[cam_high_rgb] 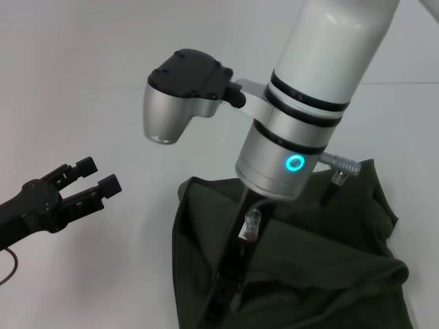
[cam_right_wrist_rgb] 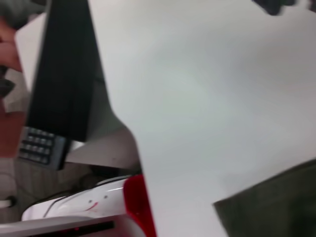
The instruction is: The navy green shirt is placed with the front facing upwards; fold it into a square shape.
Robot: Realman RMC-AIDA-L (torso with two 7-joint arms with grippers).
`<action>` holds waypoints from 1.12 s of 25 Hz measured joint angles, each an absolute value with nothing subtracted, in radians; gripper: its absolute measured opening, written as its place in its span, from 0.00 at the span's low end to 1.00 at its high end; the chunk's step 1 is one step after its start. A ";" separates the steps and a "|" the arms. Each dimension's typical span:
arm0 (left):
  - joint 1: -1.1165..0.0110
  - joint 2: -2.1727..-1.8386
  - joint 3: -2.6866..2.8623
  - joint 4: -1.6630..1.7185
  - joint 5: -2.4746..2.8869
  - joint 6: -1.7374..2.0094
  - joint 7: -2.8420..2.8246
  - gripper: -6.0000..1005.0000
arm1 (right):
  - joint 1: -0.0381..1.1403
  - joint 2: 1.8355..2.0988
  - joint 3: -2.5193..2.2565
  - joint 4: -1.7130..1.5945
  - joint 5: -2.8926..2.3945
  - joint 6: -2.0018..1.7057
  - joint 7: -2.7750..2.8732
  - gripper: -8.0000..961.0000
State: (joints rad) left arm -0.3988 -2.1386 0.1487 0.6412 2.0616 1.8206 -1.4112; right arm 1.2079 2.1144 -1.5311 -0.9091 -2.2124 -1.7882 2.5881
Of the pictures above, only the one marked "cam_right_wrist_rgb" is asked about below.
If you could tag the red white robot base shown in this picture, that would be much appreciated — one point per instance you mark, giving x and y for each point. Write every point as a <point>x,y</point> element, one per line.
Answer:
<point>98,202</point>

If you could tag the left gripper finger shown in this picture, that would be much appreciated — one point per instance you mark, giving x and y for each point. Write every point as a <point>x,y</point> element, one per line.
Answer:
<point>296,4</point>
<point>271,6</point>

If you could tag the black computer monitor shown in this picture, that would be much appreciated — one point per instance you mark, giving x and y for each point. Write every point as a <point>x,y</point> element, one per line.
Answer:
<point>64,74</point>

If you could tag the bare person hand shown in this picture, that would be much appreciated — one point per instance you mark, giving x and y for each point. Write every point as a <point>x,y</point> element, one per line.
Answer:
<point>8,47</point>

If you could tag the dark green FREE! t-shirt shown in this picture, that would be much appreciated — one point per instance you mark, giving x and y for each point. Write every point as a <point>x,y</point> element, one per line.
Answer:
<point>271,205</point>

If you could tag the dark computer keyboard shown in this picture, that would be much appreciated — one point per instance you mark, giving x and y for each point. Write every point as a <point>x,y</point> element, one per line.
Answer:
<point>39,145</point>

